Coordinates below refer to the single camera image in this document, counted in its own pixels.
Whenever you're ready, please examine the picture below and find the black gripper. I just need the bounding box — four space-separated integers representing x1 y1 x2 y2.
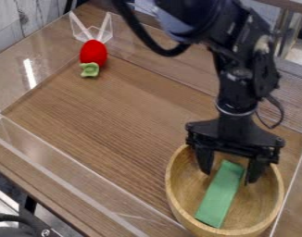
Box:
186 115 284 184

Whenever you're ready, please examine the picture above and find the green rectangular stick block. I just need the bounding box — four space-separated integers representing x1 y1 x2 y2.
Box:
194 160 244 229

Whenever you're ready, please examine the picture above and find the brown wooden bowl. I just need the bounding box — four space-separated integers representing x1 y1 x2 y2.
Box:
164 144 284 237

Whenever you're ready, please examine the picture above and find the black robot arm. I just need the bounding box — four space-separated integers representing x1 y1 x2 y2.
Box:
111 0 284 183

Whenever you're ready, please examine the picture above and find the red felt strawberry toy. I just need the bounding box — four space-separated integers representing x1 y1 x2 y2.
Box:
79 40 108 78

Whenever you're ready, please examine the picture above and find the metal frame in background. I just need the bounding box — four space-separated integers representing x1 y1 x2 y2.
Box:
276 9 302 57

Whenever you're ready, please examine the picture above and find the clear acrylic front wall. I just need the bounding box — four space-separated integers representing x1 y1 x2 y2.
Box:
0 114 191 237

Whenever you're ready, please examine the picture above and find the clear acrylic corner bracket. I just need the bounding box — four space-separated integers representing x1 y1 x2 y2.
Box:
68 12 112 44

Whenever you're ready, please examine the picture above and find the black table leg bracket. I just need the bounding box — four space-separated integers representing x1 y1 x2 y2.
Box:
19 195 63 237

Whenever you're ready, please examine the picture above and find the black cable under table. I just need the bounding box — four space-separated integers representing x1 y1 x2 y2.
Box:
0 212 21 230

